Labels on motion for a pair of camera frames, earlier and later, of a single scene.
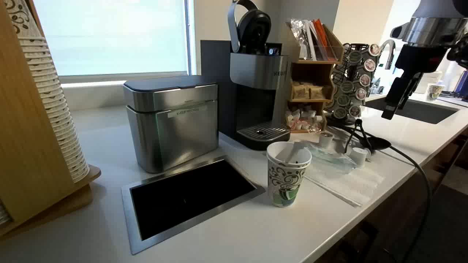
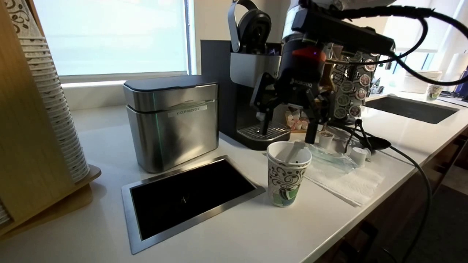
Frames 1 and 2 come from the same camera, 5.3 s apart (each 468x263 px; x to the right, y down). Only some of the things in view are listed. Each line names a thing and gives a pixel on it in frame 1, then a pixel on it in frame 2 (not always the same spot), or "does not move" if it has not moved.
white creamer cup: [359, 155] does not move
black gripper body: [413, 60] → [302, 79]
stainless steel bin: [173, 121] does not move
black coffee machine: [249, 72] does not move
